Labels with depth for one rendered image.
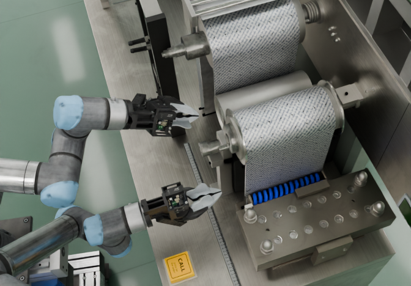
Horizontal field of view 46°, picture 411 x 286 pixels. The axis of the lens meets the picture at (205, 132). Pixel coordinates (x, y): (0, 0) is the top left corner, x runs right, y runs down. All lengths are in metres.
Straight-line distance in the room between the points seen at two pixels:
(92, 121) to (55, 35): 2.29
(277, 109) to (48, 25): 2.46
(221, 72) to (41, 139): 1.77
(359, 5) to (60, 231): 0.93
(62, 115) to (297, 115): 0.54
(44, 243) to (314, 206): 0.71
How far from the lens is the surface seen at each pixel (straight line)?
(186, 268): 1.43
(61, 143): 1.16
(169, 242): 1.48
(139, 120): 1.14
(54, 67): 3.19
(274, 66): 1.36
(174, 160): 1.60
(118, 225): 1.27
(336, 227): 1.37
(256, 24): 1.25
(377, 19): 1.14
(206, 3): 1.24
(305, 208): 1.38
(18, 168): 1.14
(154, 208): 1.24
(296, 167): 1.36
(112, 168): 2.67
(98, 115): 1.11
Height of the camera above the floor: 2.29
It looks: 58 degrees down
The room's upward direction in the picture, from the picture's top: 6 degrees counter-clockwise
